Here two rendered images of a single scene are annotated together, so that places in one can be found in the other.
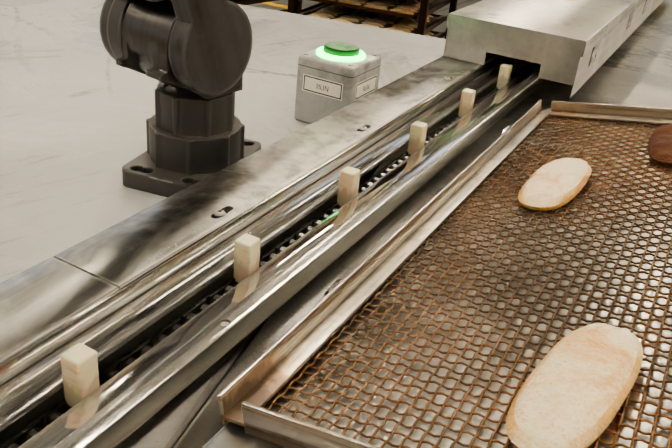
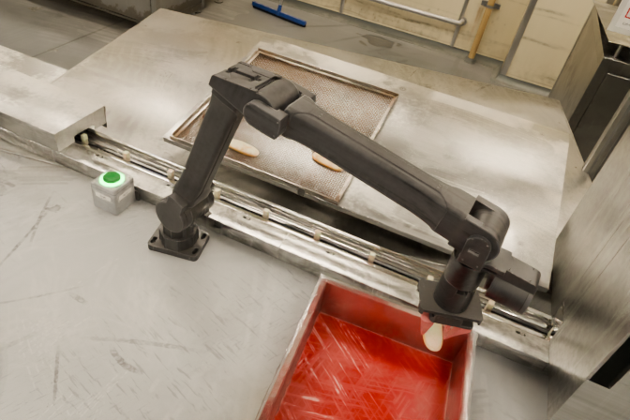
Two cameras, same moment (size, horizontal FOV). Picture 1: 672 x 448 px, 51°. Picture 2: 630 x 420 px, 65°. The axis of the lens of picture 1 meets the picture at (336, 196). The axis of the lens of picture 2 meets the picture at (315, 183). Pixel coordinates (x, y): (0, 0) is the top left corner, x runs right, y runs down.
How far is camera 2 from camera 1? 1.20 m
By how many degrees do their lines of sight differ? 81
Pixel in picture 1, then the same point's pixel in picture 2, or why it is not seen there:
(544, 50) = (93, 118)
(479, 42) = (69, 135)
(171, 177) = (201, 242)
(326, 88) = (127, 192)
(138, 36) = (199, 211)
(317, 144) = not seen: hidden behind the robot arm
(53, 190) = (203, 279)
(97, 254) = (276, 239)
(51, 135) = (145, 294)
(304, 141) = not seen: hidden behind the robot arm
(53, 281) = (290, 244)
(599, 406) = not seen: hidden behind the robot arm
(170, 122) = (191, 231)
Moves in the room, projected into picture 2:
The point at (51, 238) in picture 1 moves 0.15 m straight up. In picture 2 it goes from (239, 270) to (243, 222)
